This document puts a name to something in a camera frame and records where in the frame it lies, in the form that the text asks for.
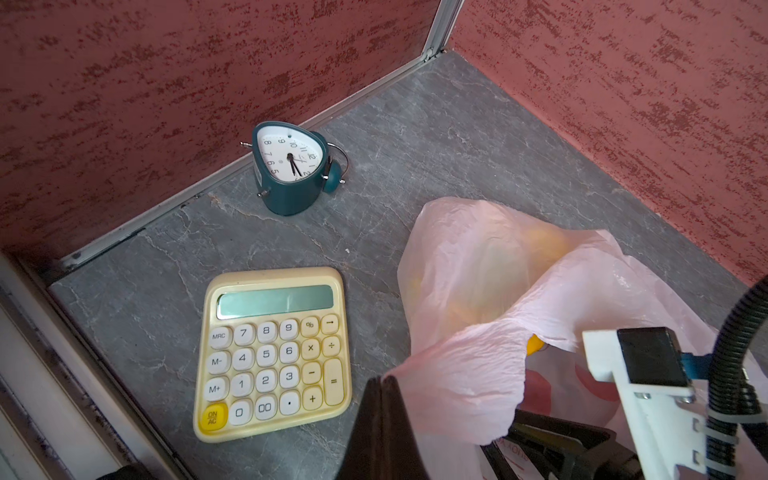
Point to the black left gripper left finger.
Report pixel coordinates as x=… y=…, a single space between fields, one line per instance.
x=362 y=455

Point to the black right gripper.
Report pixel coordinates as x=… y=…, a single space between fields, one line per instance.
x=562 y=449

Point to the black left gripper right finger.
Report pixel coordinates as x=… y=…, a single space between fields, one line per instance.
x=400 y=457

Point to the pink plastic bag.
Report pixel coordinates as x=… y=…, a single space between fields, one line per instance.
x=462 y=391

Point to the yellow fake banana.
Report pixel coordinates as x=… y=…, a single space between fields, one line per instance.
x=534 y=345

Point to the orange fake fruit in bag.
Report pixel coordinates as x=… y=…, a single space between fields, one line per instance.
x=454 y=279

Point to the yellow calculator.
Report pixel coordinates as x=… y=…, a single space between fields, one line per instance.
x=274 y=353

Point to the green alarm clock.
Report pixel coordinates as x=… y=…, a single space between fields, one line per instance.
x=293 y=166

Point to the left back corner aluminium profile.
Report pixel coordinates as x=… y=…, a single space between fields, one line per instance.
x=441 y=28

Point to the front aluminium rail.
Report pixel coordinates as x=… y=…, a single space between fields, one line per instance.
x=63 y=413

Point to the left wall base aluminium strip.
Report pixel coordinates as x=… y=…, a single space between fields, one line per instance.
x=130 y=228

